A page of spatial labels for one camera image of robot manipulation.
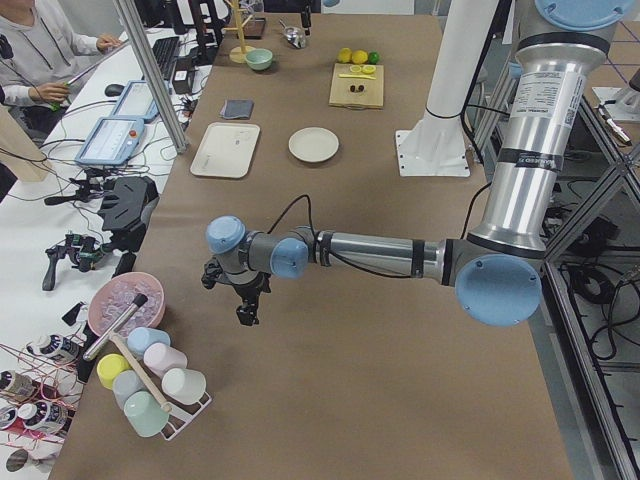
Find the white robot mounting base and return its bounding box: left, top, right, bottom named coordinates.
left=396, top=0, right=499, bottom=177

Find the white cup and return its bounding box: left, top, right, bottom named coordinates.
left=161, top=368, right=206, bottom=405

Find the upper yellow lemon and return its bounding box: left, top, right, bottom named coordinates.
left=351, top=50, right=369, bottom=65

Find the pink cup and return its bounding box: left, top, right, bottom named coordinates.
left=143, top=342, right=188, bottom=378

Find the aluminium frame post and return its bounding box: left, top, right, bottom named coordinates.
left=113, top=0, right=187, bottom=154

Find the yellow plastic knife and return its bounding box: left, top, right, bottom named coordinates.
left=338, top=73, right=377, bottom=80

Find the black keyboard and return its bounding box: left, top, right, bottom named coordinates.
left=152, top=36, right=180, bottom=81

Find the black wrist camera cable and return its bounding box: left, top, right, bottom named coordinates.
left=267, top=194, right=416, bottom=277

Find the mint green cup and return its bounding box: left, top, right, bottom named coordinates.
left=123, top=391, right=169, bottom=438

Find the lower yellow lemon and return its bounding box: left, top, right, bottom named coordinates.
left=337, top=48, right=352, bottom=63

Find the cream rabbit tray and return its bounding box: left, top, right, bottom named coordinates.
left=190, top=122, right=260, bottom=179

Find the black computer mouse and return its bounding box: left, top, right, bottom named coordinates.
left=104, top=84, right=125, bottom=97

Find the metal scoop in ice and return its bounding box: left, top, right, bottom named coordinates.
left=82, top=293, right=148, bottom=362

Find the wooden mug tree stand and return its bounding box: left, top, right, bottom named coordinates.
left=223, top=0, right=256, bottom=64

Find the green lime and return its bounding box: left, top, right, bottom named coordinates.
left=367, top=51, right=380, bottom=65

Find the grey folded cloth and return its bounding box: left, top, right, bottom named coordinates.
left=220, top=99, right=254, bottom=120

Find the white cup rack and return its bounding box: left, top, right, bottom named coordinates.
left=160, top=392, right=213, bottom=441

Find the yellow lemon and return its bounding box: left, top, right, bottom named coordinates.
left=351, top=50, right=369, bottom=65
left=337, top=48, right=352, bottom=63

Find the grey cup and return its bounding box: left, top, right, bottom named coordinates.
left=112, top=370, right=146, bottom=410

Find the cream round plate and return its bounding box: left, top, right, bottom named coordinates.
left=288, top=127, right=340, bottom=163

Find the near teach pendant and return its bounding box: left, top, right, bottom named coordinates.
left=75, top=116, right=145, bottom=167

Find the bamboo cutting board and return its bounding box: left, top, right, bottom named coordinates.
left=329, top=63, right=384, bottom=109

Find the yellow cup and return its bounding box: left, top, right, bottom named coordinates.
left=97, top=353, right=131, bottom=390

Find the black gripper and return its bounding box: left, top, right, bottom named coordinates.
left=301, top=9, right=310, bottom=28
left=227, top=272, right=271, bottom=326

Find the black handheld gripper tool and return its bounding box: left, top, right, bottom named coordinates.
left=42, top=232, right=106, bottom=291

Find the mint green bowl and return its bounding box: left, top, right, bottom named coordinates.
left=245, top=48, right=274, bottom=72

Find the silver metal scoop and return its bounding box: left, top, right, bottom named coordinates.
left=279, top=19, right=307, bottom=49

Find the teach pendant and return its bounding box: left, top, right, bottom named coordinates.
left=111, top=80, right=158, bottom=123
left=75, top=116, right=145, bottom=167

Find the black controller stand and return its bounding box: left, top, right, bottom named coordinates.
left=98, top=176, right=159, bottom=252

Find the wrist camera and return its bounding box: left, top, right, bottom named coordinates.
left=201, top=256, right=224, bottom=290

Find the blue cup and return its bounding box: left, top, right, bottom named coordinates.
left=127, top=327, right=171, bottom=357

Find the far teach pendant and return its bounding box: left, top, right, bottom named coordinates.
left=111, top=80, right=158, bottom=123

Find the seated person grey hoodie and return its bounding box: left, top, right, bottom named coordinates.
left=1, top=1, right=121, bottom=141

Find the pink bowl with ice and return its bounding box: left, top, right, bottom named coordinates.
left=88, top=272, right=166, bottom=337

